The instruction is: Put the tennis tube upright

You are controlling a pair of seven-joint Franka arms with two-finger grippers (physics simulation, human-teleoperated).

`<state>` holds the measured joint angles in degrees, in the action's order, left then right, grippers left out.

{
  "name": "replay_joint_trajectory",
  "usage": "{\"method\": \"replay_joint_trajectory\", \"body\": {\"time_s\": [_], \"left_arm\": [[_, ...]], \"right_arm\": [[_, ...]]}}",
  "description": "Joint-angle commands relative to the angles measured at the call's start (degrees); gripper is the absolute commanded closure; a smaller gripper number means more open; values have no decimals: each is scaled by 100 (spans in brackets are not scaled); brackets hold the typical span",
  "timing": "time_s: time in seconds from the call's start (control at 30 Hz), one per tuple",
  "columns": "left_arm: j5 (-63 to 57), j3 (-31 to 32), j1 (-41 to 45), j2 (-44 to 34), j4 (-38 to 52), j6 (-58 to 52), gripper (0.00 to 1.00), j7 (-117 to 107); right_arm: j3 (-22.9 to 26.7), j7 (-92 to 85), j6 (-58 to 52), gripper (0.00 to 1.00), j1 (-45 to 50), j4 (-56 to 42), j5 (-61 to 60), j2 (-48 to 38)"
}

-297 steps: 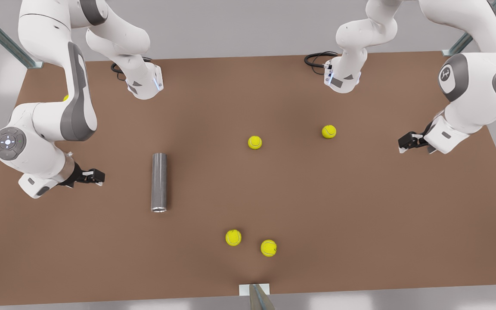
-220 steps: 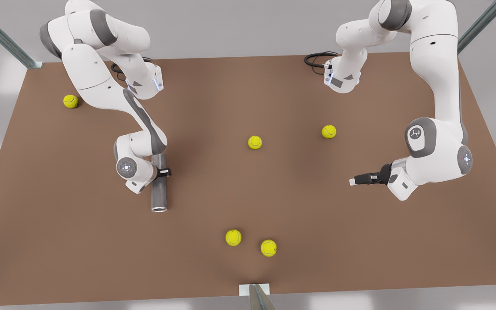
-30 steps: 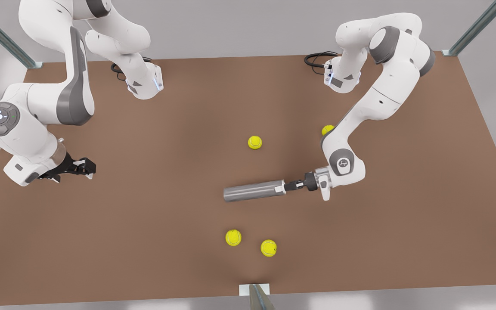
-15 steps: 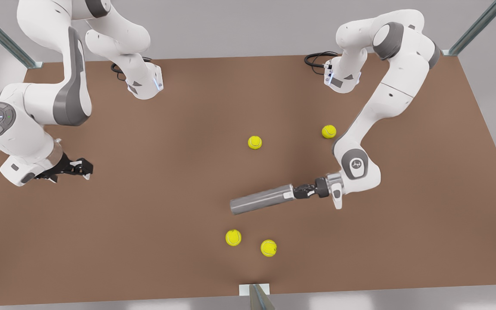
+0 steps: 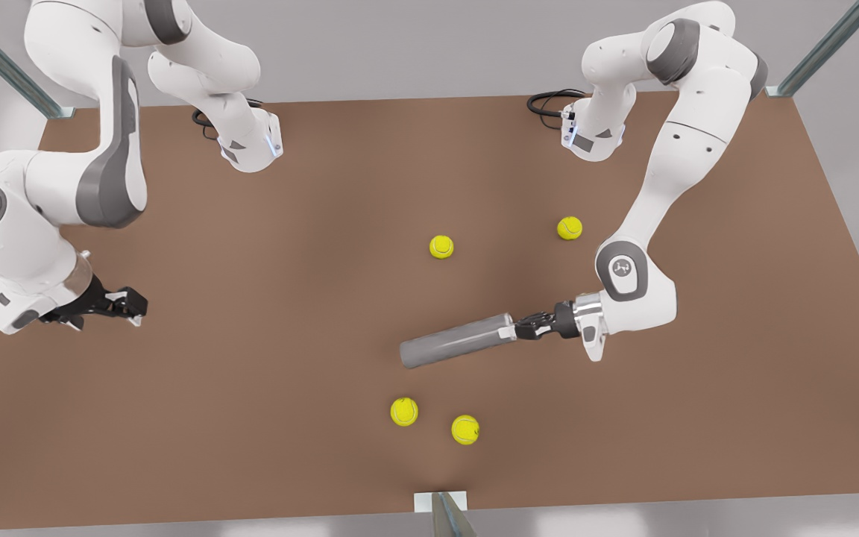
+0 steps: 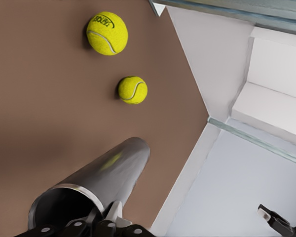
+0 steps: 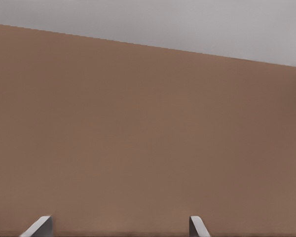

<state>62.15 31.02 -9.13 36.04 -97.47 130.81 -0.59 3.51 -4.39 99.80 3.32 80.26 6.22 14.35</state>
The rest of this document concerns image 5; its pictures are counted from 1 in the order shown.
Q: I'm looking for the grey tennis ball tube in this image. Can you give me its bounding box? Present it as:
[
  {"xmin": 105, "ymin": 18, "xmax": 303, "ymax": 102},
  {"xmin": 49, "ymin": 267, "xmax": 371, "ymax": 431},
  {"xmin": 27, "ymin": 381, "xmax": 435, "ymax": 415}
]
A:
[{"xmin": 400, "ymin": 313, "xmax": 518, "ymax": 370}]

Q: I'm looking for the black cable loop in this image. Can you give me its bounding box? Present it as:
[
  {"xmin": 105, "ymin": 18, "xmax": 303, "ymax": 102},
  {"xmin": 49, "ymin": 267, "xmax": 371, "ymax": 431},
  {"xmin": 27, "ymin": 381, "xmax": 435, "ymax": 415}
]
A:
[
  {"xmin": 527, "ymin": 89, "xmax": 588, "ymax": 131},
  {"xmin": 192, "ymin": 98, "xmax": 266, "ymax": 142}
]

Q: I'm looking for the silver frame post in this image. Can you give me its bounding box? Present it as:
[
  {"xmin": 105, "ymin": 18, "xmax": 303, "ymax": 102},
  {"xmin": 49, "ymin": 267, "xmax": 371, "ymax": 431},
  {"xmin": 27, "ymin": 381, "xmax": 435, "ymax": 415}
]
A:
[
  {"xmin": 414, "ymin": 491, "xmax": 476, "ymax": 537},
  {"xmin": 0, "ymin": 6, "xmax": 76, "ymax": 120},
  {"xmin": 765, "ymin": 0, "xmax": 859, "ymax": 98}
]

